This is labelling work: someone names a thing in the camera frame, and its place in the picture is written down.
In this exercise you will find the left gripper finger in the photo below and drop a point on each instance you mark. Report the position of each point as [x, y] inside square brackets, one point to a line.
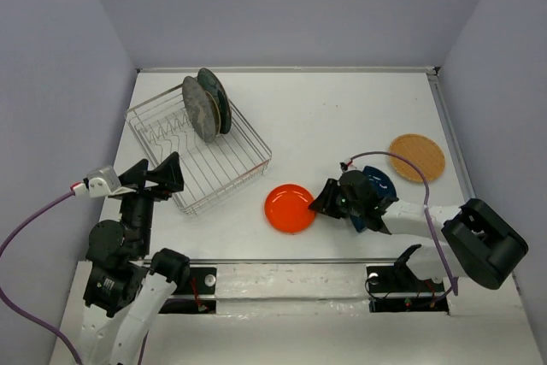
[168, 174]
[135, 177]

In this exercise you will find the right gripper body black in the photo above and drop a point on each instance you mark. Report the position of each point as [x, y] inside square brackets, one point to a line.
[345, 206]

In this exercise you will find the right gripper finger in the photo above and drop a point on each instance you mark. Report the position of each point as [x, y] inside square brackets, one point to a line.
[328, 196]
[331, 211]

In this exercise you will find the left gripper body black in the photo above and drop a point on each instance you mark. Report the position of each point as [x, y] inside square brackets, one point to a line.
[139, 207]

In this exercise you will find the dark blue leaf dish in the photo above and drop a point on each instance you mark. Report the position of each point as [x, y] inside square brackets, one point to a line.
[383, 187]

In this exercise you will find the orange plate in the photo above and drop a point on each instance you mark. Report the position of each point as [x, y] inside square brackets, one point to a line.
[287, 208]

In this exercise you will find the grey deer plate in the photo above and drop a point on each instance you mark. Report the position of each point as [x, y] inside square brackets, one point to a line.
[198, 109]

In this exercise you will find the cream patterned small plate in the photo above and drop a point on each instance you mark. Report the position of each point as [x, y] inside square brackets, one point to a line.
[216, 113]

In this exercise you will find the woven bamboo plate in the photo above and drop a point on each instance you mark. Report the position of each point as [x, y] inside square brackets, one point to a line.
[423, 152]

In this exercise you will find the teal glazed plate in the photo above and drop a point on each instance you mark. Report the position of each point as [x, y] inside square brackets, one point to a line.
[210, 83]

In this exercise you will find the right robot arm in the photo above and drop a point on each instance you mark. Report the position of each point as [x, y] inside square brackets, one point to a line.
[471, 240]

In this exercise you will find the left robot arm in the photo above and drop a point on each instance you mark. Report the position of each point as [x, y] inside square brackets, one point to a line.
[122, 297]

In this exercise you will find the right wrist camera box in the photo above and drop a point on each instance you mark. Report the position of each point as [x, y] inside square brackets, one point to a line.
[347, 165]

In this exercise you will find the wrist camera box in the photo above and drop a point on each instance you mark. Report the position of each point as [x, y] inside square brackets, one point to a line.
[347, 165]
[102, 182]

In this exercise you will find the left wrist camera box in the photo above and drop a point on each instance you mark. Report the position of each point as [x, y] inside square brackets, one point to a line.
[102, 182]

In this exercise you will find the wire dish rack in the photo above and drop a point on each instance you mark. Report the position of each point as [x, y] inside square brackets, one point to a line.
[211, 171]

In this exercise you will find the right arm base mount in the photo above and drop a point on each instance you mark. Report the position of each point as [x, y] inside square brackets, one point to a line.
[391, 290]

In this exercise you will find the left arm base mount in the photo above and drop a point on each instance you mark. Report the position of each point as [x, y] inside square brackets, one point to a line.
[196, 296]

